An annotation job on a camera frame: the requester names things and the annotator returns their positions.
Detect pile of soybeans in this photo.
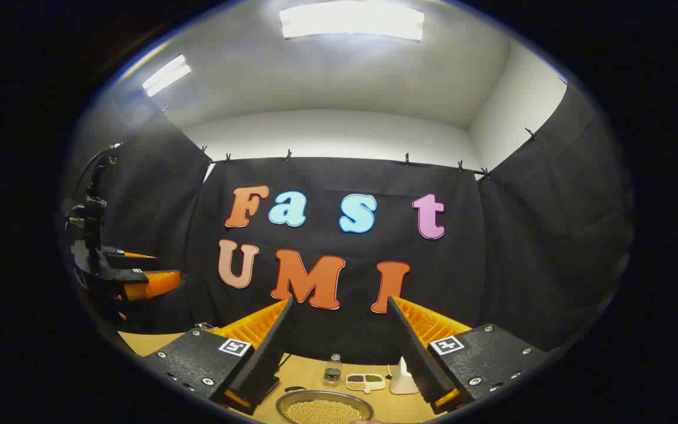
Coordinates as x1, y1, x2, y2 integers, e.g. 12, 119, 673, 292
286, 400, 363, 424

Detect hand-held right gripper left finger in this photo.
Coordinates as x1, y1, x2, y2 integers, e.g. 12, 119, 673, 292
139, 296, 294, 416

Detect white divided dish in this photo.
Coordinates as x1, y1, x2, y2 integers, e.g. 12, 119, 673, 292
345, 373, 387, 394

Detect stainless steel pot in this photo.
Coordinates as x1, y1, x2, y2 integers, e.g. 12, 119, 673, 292
274, 386, 375, 424

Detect clear plastic bottle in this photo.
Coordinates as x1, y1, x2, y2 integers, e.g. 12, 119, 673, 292
323, 353, 343, 387

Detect ceiling light panel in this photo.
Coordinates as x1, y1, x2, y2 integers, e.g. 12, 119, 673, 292
279, 3, 425, 42
142, 54, 192, 98

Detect black backdrop cloth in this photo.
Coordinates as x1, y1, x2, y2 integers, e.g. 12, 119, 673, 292
65, 82, 634, 366

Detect thin black cable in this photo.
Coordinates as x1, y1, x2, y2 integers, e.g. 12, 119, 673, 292
74, 141, 124, 201

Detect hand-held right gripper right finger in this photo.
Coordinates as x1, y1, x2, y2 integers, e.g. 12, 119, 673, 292
386, 295, 551, 416

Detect white toaster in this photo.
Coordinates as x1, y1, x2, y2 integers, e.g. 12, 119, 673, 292
389, 356, 421, 395

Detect row of black cloth clips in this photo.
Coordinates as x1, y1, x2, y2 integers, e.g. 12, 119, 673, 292
162, 77, 566, 178

